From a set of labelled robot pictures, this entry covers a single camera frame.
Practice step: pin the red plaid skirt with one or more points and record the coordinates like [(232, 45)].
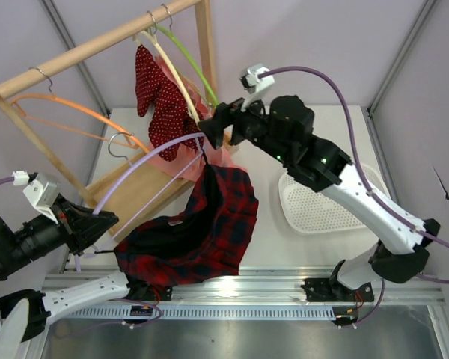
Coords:
[(207, 239)]

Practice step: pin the cream plastic hanger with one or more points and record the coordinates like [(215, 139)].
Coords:
[(192, 112)]

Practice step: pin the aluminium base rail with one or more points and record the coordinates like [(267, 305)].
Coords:
[(255, 285)]

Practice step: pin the red polka dot skirt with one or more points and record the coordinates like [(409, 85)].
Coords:
[(153, 88)]

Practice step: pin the white perforated plastic basket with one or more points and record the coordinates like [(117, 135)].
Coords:
[(310, 213)]

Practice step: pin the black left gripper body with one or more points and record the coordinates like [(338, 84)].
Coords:
[(70, 232)]

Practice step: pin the aluminium frame post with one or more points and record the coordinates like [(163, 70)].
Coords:
[(409, 42)]

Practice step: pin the orange plastic hanger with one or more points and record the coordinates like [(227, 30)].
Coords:
[(130, 142)]

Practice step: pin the green plastic hanger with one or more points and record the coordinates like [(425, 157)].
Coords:
[(194, 63)]

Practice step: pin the white slotted cable duct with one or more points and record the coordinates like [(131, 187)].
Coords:
[(207, 312)]

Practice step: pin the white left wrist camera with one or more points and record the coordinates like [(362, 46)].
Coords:
[(40, 189)]

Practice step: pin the purple plastic hanger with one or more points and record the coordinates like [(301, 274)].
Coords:
[(135, 192)]

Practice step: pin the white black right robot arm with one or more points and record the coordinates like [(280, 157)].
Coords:
[(399, 255)]

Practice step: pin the pink skirt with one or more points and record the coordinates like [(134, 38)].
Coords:
[(185, 155)]

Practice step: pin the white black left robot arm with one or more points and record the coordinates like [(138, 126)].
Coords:
[(20, 252)]

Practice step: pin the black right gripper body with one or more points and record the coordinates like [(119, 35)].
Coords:
[(234, 122)]

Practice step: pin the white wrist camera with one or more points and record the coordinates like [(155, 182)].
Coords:
[(256, 86), (40, 189)]

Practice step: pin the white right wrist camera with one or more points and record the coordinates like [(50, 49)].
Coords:
[(256, 86)]

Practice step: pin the wooden clothes rack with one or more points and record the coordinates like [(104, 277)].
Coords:
[(76, 55)]

